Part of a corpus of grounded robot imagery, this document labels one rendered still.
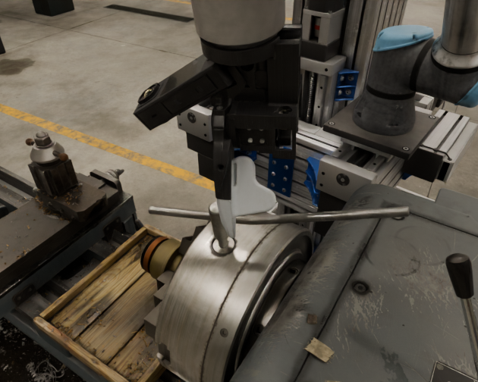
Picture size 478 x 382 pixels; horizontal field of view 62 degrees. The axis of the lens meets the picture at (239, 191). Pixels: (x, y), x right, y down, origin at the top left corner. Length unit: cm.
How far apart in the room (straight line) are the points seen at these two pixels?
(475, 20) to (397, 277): 49
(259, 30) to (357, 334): 34
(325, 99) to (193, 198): 156
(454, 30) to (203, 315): 66
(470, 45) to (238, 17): 63
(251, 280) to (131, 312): 47
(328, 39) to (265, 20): 84
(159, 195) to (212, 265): 211
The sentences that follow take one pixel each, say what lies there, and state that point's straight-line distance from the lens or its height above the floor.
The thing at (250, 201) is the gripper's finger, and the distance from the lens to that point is 41.
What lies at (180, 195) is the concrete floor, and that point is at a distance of 265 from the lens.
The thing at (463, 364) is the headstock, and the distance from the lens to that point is 52.
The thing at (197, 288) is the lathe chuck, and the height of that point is 121.
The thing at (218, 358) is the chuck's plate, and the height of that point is 115.
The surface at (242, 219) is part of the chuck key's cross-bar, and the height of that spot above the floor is 130.
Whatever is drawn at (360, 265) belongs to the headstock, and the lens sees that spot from 56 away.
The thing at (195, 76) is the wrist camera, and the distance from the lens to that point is 37.
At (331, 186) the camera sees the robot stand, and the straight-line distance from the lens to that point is 101.
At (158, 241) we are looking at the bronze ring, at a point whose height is 112.
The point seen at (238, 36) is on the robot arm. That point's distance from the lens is 33.
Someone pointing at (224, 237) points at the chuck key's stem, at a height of 126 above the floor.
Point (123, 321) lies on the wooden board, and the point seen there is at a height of 88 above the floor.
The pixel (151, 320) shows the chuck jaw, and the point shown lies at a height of 111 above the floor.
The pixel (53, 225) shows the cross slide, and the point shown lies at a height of 97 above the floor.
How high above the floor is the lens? 167
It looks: 39 degrees down
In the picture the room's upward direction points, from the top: straight up
